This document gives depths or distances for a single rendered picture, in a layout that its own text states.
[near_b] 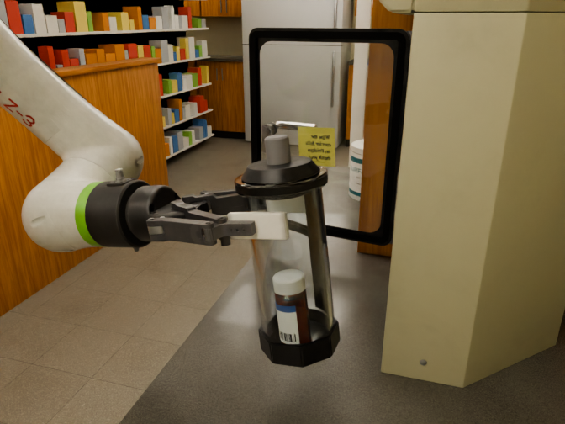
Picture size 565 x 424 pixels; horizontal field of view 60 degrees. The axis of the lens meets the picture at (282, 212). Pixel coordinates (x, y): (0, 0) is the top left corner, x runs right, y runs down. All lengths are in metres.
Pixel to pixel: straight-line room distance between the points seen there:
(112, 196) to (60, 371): 1.78
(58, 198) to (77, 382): 1.64
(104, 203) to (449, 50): 0.45
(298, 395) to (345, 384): 0.07
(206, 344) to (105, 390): 1.47
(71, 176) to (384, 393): 0.53
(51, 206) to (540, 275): 0.67
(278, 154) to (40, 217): 0.35
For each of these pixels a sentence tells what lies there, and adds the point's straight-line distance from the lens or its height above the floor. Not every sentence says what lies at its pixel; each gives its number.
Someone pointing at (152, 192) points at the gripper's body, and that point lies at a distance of 0.64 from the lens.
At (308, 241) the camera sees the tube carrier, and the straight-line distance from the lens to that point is 0.55.
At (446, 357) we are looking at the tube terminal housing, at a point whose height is 0.98.
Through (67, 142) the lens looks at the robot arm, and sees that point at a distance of 0.80.
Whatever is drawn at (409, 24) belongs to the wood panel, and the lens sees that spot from 0.94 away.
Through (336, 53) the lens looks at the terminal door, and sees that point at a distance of 0.91.
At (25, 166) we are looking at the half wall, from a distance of 2.86.
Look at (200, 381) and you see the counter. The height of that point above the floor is 0.94.
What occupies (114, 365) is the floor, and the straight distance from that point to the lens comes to 2.34.
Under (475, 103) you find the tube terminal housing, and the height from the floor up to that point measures 1.32.
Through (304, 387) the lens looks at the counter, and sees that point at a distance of 0.70.
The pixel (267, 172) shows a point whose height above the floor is 1.25.
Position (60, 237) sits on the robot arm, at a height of 1.13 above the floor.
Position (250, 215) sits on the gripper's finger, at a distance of 0.53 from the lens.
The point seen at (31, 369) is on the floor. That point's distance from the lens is 2.45.
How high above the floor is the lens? 1.40
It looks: 22 degrees down
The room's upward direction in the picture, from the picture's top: straight up
